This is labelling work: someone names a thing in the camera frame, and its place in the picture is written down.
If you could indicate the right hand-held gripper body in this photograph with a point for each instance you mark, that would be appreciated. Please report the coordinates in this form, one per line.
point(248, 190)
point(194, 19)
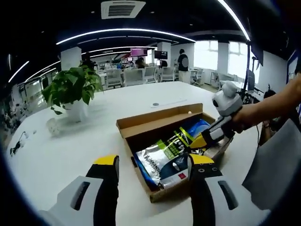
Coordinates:
point(229, 102)

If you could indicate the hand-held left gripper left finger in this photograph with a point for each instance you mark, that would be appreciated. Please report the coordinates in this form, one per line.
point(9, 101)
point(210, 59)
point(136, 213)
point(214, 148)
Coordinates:
point(103, 188)

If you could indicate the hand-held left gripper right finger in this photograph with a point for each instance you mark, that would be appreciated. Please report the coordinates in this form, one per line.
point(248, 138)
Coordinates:
point(202, 195)

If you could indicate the ceiling air conditioner unit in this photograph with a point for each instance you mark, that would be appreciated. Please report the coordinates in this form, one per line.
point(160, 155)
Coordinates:
point(122, 9)

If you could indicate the wall poster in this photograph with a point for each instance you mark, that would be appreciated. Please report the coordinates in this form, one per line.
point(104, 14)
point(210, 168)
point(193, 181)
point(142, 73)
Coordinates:
point(292, 67)

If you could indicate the person's right hand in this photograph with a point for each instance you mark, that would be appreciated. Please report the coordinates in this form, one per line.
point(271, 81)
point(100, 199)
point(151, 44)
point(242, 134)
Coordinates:
point(244, 118)

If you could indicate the white table socket strip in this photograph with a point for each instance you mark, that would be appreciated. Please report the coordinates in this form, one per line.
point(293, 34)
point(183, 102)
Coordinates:
point(164, 104)

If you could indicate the row of white office chairs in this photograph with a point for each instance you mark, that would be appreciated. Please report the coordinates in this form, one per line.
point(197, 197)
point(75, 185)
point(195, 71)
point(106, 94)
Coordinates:
point(141, 75)

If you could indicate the purple wall screen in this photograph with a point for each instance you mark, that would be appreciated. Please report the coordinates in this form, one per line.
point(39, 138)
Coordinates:
point(138, 51)

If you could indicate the curved ceiling light strip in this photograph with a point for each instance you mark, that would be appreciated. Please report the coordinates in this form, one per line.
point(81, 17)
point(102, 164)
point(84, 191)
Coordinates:
point(122, 30)

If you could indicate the potted green plant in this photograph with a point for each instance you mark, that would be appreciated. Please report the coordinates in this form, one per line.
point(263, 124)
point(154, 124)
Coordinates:
point(70, 84)

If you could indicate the brown cardboard shoe box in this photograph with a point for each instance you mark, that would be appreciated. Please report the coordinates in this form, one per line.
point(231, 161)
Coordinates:
point(141, 120)

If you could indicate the grey mesh office chair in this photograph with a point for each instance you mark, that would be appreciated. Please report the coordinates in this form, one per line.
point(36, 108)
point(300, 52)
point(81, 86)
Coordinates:
point(275, 169)

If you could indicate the blue wet wipes packet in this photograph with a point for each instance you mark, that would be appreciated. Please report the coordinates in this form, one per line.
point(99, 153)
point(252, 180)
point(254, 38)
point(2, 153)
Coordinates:
point(160, 164)

